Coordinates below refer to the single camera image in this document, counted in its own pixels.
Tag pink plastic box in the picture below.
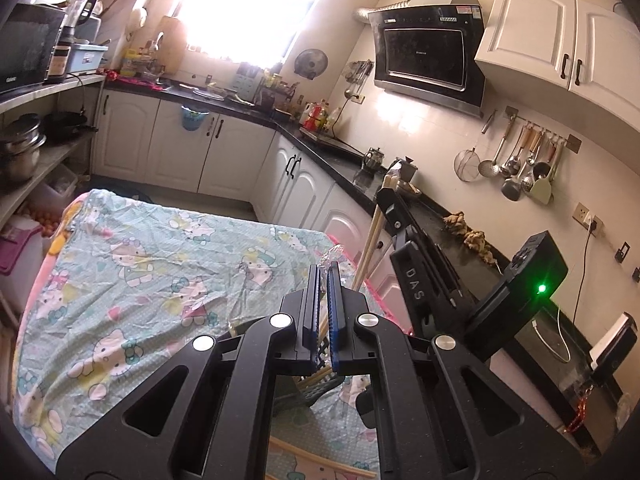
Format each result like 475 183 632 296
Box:
0 225 43 277

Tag black stone countertop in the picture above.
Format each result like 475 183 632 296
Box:
102 82 626 456

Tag light blue plastic box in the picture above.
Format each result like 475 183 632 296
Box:
67 44 108 73

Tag black frying pan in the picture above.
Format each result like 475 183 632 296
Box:
44 111 98 143

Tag black white charger device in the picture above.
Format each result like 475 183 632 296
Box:
590 312 638 386

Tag black range hood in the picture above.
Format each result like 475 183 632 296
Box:
355 0 488 121

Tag stainless steel pot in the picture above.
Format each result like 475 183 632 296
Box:
0 114 47 183

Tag white charging cable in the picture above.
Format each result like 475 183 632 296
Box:
532 220 596 365

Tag group of condiment bottles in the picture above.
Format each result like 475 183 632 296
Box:
299 100 346 133

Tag small wall fan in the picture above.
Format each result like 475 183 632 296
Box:
294 48 328 81

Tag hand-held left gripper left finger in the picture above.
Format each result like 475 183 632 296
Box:
55 265 321 480

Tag white wall cabinets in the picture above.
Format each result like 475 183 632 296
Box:
474 0 640 133

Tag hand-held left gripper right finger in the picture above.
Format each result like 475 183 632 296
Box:
327 262 586 480

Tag cartoon printed tablecloth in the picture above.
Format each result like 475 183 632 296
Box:
12 190 391 480

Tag white base cabinets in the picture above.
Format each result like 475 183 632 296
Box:
92 92 416 311

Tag black blender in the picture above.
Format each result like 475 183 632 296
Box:
47 0 98 83

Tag wall power socket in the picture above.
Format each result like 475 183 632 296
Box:
572 202 606 231

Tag kitchen window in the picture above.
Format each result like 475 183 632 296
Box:
170 0 333 63

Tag blue hanging plastic basket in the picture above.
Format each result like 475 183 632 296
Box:
180 106 208 133

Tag ginger roots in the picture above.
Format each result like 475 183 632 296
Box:
442 212 498 266

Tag black microwave oven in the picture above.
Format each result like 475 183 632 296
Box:
0 4 68 96

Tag pink blanket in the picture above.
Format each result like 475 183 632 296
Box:
15 192 416 341

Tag wooden cutting board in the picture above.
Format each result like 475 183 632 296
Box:
157 16 186 73

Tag steel glass teapot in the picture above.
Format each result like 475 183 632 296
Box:
362 146 386 173

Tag black induction cooktop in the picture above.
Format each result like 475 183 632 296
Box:
299 127 363 158

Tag row of hanging cooking utensils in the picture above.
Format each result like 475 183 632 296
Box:
452 107 583 206

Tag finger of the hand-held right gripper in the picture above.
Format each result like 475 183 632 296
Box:
376 187 426 253

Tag bamboo chopstick pair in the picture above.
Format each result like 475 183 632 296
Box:
295 244 353 391
226 316 253 340
352 167 403 293

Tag metal shelf rack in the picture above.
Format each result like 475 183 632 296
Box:
0 74 107 226

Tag hanging kitchen tools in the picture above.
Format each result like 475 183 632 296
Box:
345 60 375 101

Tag pale green knife block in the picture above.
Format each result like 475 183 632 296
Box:
235 62 263 103

